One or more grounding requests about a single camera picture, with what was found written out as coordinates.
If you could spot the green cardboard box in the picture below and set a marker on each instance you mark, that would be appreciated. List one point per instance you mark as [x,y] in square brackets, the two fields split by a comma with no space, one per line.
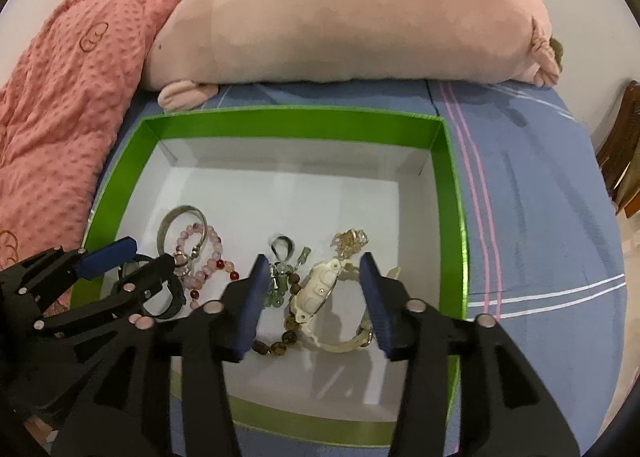
[303,186]

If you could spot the pink dotted blanket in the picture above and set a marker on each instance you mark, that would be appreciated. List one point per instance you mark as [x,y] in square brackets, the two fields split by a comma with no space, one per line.
[61,110]

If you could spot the blue striped bedsheet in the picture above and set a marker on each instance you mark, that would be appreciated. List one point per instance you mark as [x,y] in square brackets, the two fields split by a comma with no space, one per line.
[487,197]

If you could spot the brown wooden chair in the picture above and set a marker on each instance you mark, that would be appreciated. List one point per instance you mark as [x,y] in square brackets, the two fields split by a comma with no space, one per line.
[618,157]

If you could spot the person's left hand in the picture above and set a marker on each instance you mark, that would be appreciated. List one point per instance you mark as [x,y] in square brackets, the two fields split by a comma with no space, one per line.
[141,322]

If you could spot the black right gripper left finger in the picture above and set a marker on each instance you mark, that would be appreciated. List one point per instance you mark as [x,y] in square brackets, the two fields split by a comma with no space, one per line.
[220,331]

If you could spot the pink plush pillow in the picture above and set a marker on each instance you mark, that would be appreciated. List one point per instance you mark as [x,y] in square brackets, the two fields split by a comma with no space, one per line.
[206,44]

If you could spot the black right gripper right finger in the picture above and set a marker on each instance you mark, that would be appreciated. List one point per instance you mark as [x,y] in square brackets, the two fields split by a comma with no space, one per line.
[505,408]

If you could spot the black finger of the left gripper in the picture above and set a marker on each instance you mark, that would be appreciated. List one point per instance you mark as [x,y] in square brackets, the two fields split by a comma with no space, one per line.
[134,289]

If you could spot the silver metal bangle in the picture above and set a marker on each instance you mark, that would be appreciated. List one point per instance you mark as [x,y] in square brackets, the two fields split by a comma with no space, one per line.
[183,232]

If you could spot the green jade pendant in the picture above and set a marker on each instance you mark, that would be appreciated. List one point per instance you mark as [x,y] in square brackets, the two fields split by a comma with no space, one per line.
[283,270]

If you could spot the gold chain jewelry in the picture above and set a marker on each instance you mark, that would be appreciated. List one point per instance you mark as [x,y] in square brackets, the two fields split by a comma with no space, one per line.
[349,243]

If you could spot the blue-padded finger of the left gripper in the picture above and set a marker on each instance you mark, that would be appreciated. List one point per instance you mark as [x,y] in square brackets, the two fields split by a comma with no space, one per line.
[113,255]

